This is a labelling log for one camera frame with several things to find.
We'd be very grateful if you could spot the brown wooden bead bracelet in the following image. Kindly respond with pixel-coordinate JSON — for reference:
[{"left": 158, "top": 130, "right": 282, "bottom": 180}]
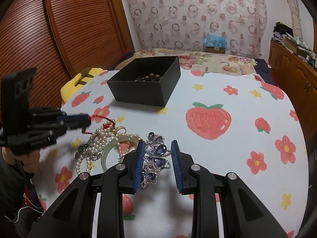
[{"left": 134, "top": 72, "right": 164, "bottom": 82}]

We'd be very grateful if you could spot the brown louvered wardrobe door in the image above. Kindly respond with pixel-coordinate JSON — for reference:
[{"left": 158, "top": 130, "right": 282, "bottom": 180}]
[{"left": 1, "top": 0, "right": 134, "bottom": 107}]

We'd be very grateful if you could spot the circle pattern curtain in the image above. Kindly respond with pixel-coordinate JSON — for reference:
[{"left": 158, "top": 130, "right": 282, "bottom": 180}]
[{"left": 127, "top": 0, "right": 267, "bottom": 58}]

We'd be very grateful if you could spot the floral bed quilt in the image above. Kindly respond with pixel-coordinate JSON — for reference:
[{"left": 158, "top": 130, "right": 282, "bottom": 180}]
[{"left": 115, "top": 48, "right": 273, "bottom": 84}]

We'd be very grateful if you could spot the green gem pendant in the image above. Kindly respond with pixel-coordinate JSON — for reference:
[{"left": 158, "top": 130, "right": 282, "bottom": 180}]
[{"left": 75, "top": 144, "right": 89, "bottom": 159}]

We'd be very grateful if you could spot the purple crystal tiara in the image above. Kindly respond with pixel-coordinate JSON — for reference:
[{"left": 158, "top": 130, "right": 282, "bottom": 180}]
[{"left": 140, "top": 132, "right": 171, "bottom": 189}]

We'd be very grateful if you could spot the white pearl necklace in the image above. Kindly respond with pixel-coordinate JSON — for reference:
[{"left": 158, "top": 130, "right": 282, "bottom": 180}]
[{"left": 75, "top": 126, "right": 139, "bottom": 176}]

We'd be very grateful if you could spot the person's left hand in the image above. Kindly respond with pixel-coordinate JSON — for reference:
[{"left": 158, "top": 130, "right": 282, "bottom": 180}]
[{"left": 2, "top": 147, "right": 40, "bottom": 173}]

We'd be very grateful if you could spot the strawberry flower print cloth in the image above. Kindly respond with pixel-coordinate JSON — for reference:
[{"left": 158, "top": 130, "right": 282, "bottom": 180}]
[{"left": 33, "top": 69, "right": 308, "bottom": 237}]

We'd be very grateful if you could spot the clutter pile on cabinet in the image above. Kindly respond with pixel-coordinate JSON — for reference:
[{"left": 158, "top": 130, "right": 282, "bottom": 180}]
[{"left": 272, "top": 22, "right": 316, "bottom": 68}]

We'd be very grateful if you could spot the wooden side cabinet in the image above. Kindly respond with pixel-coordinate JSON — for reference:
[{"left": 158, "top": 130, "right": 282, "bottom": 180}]
[{"left": 269, "top": 41, "right": 317, "bottom": 141}]

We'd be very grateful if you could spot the green jade bangle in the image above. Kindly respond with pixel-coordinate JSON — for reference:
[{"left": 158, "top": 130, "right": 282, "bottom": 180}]
[{"left": 100, "top": 133, "right": 140, "bottom": 172}]

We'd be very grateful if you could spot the yellow plush toy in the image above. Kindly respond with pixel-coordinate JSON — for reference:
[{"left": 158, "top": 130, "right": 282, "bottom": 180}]
[{"left": 60, "top": 68, "right": 105, "bottom": 105}]

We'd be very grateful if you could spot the blue bag on box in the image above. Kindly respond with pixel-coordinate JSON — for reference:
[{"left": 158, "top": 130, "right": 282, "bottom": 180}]
[{"left": 203, "top": 33, "right": 227, "bottom": 54}]

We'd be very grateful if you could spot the red orange beaded bracelet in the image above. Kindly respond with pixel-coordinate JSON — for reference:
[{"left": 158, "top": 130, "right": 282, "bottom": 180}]
[{"left": 81, "top": 113, "right": 117, "bottom": 135}]

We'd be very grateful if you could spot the black jewelry box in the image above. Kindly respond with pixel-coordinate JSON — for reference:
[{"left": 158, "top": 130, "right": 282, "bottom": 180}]
[{"left": 107, "top": 56, "right": 180, "bottom": 107}]

